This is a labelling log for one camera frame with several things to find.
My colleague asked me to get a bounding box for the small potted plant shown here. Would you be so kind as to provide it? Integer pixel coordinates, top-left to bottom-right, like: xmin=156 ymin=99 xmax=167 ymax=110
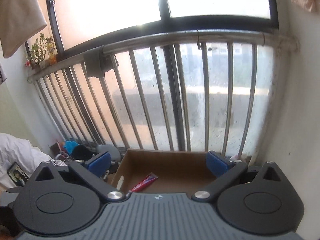
xmin=26 ymin=32 xmax=47 ymax=69

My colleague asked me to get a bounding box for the beige hanging cloth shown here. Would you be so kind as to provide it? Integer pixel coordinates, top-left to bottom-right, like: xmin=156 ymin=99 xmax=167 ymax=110
xmin=1 ymin=0 xmax=47 ymax=59

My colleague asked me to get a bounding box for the white bedding pile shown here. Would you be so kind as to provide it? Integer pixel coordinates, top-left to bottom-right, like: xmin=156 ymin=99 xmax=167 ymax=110
xmin=1 ymin=133 xmax=52 ymax=190

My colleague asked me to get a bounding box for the brown cardboard box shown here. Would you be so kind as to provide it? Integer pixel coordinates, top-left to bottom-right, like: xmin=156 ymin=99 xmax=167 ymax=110
xmin=108 ymin=149 xmax=216 ymax=197

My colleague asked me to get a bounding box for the metal window railing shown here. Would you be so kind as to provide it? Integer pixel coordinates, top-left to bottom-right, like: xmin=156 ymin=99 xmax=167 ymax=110
xmin=28 ymin=31 xmax=299 ymax=160

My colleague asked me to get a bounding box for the red toothpaste tube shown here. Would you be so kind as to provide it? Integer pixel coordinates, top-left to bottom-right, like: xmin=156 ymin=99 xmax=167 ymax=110
xmin=128 ymin=173 xmax=158 ymax=194

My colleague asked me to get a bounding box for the yellow bottle on sill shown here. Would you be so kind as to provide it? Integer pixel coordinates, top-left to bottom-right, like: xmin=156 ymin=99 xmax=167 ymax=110
xmin=46 ymin=36 xmax=56 ymax=65

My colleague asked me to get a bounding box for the grey cloth on railing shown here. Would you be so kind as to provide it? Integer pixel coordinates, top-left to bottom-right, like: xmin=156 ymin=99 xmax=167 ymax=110
xmin=84 ymin=46 xmax=114 ymax=78

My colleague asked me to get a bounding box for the framed photo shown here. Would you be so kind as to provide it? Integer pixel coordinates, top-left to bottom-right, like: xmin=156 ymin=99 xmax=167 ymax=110
xmin=7 ymin=162 xmax=29 ymax=186

